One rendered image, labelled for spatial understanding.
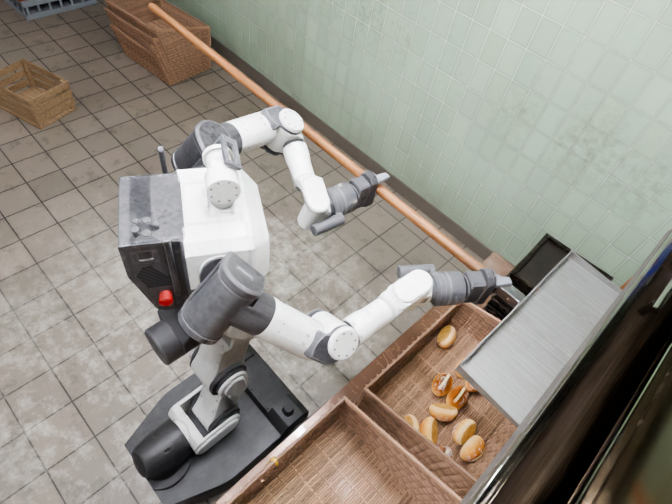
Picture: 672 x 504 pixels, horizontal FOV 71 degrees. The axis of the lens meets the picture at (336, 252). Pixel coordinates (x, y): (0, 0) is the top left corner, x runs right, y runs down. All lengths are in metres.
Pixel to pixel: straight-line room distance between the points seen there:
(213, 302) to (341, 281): 1.80
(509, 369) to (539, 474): 0.38
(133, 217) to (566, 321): 1.07
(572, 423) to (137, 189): 0.95
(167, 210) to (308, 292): 1.64
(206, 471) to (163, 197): 1.26
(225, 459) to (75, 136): 2.37
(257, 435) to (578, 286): 1.34
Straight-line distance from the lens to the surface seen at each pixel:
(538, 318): 1.32
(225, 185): 0.93
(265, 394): 2.10
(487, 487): 0.80
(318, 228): 1.27
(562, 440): 0.92
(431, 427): 1.66
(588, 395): 0.98
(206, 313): 0.91
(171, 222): 1.01
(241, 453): 2.06
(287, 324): 0.97
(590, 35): 2.30
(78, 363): 2.52
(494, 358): 1.20
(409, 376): 1.78
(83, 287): 2.73
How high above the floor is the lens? 2.15
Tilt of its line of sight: 51 degrees down
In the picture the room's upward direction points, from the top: 12 degrees clockwise
